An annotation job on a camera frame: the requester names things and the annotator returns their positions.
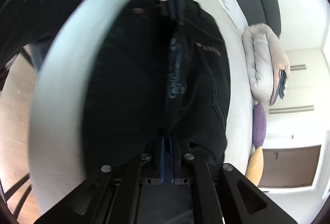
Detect cream built-in wardrobe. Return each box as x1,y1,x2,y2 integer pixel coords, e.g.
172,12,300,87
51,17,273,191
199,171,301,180
265,49,329,137

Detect brown wooden door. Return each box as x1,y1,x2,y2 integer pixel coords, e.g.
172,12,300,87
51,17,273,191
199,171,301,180
259,146,321,188

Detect purple cushion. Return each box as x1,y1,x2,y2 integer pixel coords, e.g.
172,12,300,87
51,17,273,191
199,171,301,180
252,103,266,148

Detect black denim pants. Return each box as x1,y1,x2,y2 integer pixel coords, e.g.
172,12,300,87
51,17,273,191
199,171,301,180
82,0,230,174

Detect yellow cushion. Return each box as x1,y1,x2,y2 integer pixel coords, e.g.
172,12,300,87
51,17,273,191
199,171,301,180
245,146,264,187

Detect folded beige grey duvet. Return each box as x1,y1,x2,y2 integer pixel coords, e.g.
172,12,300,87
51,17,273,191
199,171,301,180
242,23,290,106

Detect white bed sheet mattress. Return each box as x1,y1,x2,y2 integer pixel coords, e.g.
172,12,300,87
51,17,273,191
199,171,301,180
28,0,253,213

